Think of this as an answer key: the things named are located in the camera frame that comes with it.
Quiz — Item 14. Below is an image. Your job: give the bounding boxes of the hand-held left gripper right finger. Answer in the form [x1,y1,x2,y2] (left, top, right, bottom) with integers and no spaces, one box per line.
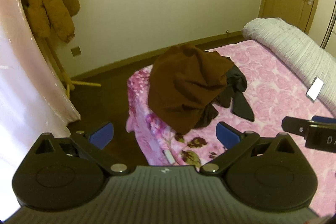
[199,121,297,176]

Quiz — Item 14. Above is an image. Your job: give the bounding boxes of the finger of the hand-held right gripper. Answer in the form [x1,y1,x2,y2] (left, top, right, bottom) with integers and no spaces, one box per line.
[282,116,312,139]
[312,115,336,124]

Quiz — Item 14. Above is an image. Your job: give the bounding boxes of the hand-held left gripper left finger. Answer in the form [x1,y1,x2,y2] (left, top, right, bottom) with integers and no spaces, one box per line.
[34,122,129,176]

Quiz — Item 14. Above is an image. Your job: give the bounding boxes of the brown knit sweater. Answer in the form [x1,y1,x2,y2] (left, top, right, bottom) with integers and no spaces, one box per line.
[147,43,235,135]

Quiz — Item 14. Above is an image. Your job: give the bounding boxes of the smartphone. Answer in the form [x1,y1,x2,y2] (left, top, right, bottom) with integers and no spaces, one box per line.
[306,76,324,102]

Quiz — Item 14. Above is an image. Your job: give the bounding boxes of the pink floral blanket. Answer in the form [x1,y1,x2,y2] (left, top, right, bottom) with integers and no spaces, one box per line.
[125,39,336,216]

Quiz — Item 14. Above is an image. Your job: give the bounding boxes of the black garment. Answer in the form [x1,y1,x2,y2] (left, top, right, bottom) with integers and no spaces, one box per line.
[196,57,255,128]

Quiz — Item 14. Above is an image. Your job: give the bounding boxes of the wooden coat rack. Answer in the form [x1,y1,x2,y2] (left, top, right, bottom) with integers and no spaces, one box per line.
[39,35,101,93]

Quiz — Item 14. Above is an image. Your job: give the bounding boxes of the white ribbed quilt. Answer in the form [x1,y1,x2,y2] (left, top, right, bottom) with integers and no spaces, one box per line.
[242,17,336,118]

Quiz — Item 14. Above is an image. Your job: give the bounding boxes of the white wardrobe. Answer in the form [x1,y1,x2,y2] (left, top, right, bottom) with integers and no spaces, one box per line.
[319,0,336,56]

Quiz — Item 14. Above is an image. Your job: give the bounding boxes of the pale pink curtain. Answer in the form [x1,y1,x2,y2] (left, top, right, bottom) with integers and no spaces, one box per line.
[0,0,81,214]

